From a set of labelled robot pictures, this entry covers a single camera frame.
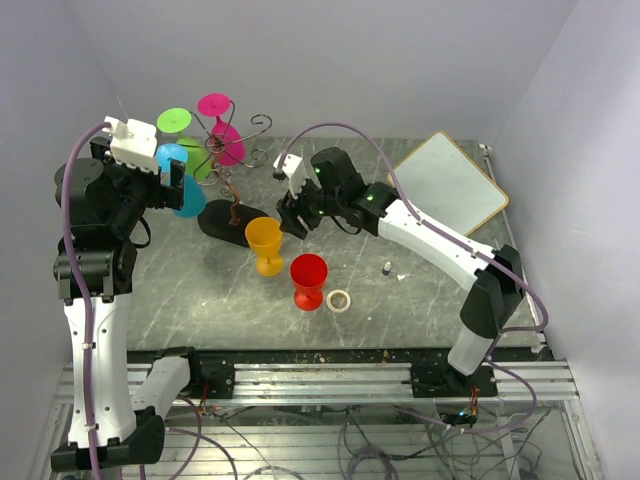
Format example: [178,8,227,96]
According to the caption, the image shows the pink plastic wine glass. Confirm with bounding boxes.
[197,92,246,167]

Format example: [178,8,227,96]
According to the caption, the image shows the orange plastic wine glass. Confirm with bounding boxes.
[245,217,284,277]

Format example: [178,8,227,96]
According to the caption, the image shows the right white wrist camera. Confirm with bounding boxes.
[273,154,310,199]

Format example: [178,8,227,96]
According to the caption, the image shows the red plastic wine glass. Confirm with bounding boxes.
[290,253,328,311]

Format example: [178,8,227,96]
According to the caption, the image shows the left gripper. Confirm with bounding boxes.
[90,135,185,235]

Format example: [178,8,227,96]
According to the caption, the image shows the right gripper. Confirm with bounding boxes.
[276,171,344,238]

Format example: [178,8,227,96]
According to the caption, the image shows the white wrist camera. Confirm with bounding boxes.
[273,154,310,199]
[102,116,158,175]

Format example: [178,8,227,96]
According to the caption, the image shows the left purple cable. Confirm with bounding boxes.
[59,122,239,480]

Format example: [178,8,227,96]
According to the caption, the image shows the aluminium mounting rail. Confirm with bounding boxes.
[56,358,578,413]

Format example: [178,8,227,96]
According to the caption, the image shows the white board yellow rim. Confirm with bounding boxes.
[387,131,509,236]

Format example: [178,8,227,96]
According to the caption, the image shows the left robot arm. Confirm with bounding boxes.
[50,136,204,473]

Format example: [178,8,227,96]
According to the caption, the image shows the blue plastic wine glass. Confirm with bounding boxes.
[155,143,207,218]

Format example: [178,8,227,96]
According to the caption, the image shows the white tape roll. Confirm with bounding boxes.
[326,289,352,313]

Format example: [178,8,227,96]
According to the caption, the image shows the green plastic wine glass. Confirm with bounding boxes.
[156,107,211,183]

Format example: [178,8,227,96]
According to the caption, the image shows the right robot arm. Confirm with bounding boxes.
[274,147,524,396]

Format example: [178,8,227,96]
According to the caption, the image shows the copper wire glass rack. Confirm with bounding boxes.
[193,109,273,248]

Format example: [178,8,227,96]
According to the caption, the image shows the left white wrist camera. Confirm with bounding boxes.
[102,116,158,175]

